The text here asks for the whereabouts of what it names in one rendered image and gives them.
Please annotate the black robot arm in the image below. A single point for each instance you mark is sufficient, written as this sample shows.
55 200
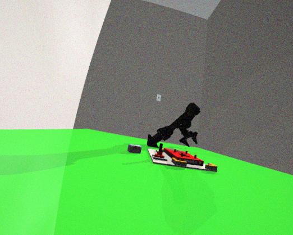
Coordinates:
185 119

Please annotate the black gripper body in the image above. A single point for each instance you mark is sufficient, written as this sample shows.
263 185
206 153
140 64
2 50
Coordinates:
186 135

